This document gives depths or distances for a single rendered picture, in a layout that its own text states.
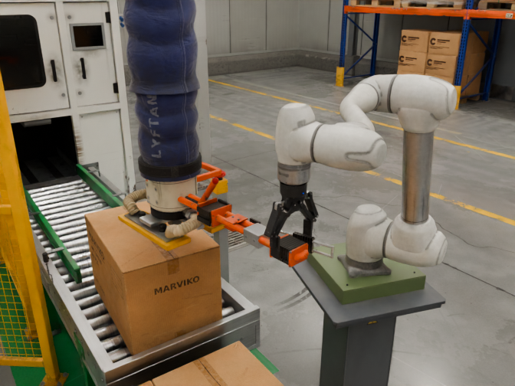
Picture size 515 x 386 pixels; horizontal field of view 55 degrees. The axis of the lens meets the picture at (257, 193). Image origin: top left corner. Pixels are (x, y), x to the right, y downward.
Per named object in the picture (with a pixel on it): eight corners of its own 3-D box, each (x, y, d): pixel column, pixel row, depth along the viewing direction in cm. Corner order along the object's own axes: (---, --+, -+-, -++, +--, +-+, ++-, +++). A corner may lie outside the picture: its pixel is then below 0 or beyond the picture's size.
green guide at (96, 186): (77, 174, 390) (75, 163, 387) (90, 171, 396) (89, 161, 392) (162, 257, 269) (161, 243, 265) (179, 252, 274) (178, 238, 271)
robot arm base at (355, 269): (372, 250, 225) (372, 238, 223) (392, 274, 204) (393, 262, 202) (333, 253, 222) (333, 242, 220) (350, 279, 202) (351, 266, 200)
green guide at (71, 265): (3, 188, 362) (1, 177, 359) (18, 185, 368) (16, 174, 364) (60, 289, 241) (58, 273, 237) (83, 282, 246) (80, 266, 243)
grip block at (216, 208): (195, 220, 167) (195, 204, 164) (218, 211, 173) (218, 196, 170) (211, 228, 161) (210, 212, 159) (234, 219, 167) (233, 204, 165)
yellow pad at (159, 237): (117, 220, 190) (116, 207, 188) (140, 212, 196) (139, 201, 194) (167, 251, 167) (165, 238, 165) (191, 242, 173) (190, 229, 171)
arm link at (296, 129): (267, 162, 132) (310, 171, 125) (267, 104, 126) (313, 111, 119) (287, 152, 140) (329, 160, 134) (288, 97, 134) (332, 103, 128)
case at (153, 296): (95, 287, 244) (83, 214, 228) (171, 265, 263) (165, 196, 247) (133, 359, 196) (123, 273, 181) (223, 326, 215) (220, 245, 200)
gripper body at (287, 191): (293, 173, 141) (293, 203, 144) (273, 180, 135) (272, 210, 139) (313, 180, 136) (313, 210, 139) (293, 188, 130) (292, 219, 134)
